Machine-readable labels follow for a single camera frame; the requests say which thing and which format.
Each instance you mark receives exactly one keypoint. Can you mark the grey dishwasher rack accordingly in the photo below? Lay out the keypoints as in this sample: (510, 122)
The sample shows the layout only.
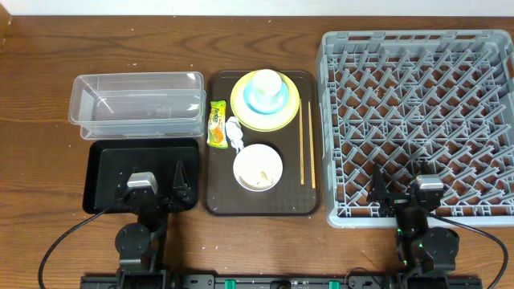
(403, 99)

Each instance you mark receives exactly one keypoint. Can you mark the white tissue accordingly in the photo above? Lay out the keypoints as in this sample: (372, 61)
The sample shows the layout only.
(234, 133)

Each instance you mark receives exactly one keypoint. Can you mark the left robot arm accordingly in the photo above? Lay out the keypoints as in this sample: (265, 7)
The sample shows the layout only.
(141, 244)

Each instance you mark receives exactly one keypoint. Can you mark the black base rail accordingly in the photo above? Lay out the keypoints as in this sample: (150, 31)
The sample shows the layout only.
(211, 282)

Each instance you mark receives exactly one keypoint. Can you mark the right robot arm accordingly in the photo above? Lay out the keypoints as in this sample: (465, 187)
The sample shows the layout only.
(428, 253)

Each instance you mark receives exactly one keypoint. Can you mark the light blue saucer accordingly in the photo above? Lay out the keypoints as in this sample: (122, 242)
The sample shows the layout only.
(251, 105)

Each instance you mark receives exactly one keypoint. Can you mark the pale green cup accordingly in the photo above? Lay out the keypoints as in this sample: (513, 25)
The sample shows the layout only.
(265, 87)

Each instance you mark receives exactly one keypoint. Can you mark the yellow plate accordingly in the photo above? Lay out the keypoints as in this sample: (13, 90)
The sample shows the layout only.
(258, 122)

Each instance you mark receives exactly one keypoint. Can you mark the clear plastic bin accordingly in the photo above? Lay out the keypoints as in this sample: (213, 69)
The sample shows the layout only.
(139, 105)

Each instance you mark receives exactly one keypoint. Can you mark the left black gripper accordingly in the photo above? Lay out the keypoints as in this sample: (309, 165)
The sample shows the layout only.
(184, 193)

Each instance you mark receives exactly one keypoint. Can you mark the yellow green snack wrapper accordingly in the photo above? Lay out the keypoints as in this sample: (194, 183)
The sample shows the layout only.
(216, 125)

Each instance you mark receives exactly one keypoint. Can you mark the white bowl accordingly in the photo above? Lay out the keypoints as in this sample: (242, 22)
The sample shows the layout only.
(258, 167)

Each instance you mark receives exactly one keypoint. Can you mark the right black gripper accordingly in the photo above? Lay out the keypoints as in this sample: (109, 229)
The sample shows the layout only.
(378, 193)

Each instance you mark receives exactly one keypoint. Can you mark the black plastic tray bin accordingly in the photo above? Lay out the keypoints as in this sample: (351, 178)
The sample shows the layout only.
(111, 162)

